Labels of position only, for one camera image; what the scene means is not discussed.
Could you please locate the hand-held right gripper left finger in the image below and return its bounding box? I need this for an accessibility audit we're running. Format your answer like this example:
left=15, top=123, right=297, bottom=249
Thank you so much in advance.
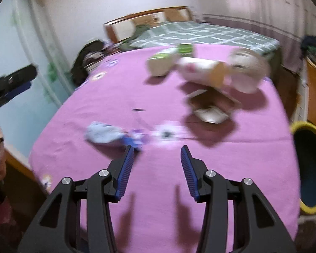
left=17, top=145, right=136, bottom=253

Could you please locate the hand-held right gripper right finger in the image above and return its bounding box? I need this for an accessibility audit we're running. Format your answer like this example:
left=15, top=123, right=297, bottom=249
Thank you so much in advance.
left=180, top=145, right=297, bottom=253

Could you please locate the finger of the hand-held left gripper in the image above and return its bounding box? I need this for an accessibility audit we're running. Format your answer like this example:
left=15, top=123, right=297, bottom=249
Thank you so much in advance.
left=1, top=64, right=39, bottom=97

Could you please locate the yellow rimmed trash bin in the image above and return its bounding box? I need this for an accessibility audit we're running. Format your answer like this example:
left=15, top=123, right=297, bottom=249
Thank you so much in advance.
left=290, top=121, right=316, bottom=215

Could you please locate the pale blue wardrobe door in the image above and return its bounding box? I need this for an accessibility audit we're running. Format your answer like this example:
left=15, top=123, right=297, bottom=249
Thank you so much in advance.
left=0, top=0, right=77, bottom=164

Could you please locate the dark clothes pile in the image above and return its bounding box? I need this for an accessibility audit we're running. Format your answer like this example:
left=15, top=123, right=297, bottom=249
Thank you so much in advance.
left=71, top=39, right=114, bottom=85

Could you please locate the purple floral tablecloth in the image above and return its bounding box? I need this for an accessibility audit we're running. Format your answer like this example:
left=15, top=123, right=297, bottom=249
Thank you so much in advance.
left=29, top=43, right=301, bottom=253

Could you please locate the white paper tube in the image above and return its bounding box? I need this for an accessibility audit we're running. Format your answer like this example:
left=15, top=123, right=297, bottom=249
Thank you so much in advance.
left=178, top=57, right=226, bottom=87

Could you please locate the wooden bed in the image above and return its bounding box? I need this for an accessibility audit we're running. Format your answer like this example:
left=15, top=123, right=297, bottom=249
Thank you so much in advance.
left=103, top=5, right=283, bottom=56

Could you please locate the long white carton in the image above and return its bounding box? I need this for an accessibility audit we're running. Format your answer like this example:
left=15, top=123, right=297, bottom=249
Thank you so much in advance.
left=147, top=47, right=180, bottom=78

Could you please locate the green plastic bag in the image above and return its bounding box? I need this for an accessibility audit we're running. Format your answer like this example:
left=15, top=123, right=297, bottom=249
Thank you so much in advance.
left=177, top=43, right=194, bottom=58

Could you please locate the green checked duvet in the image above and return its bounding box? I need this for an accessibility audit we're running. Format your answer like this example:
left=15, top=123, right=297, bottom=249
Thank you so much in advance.
left=121, top=20, right=280, bottom=54

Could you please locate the pink curtain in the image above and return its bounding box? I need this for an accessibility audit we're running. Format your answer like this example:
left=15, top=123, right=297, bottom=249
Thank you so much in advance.
left=195, top=0, right=314, bottom=71

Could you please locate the heap of mixed clothes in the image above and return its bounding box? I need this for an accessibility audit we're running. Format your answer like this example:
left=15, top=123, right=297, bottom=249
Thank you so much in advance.
left=301, top=34, right=316, bottom=59

